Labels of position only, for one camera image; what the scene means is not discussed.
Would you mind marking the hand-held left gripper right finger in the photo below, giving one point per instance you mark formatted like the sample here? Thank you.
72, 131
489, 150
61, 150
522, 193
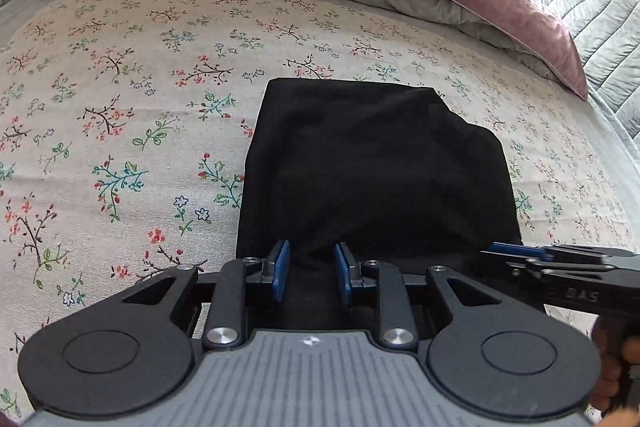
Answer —
342, 275

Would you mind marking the person's right hand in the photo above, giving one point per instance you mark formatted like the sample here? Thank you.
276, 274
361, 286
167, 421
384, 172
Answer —
607, 357

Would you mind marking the grey-green quilted cushion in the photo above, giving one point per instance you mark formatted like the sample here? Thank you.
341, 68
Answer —
600, 22

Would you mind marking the black pants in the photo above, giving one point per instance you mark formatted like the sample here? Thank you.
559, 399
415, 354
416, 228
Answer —
375, 167

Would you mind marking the floral bed sheet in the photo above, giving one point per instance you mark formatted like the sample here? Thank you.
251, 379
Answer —
125, 107

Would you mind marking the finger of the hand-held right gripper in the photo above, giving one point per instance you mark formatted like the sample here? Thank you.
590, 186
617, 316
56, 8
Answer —
515, 250
527, 268

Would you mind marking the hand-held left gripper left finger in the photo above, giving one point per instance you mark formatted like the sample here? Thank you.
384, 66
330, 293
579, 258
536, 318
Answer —
281, 270

